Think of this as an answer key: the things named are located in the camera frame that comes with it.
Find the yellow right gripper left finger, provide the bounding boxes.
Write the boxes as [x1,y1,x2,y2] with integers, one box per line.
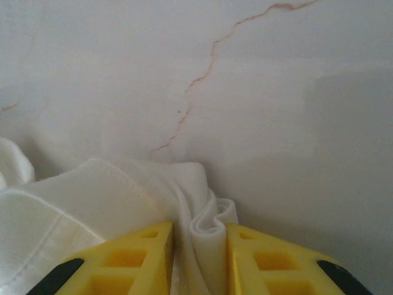
[27,221,174,295]

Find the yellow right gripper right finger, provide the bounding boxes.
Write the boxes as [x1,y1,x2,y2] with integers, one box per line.
[225,222,374,295]

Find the white t-shirt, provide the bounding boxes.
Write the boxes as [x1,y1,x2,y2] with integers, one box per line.
[0,136,241,295]

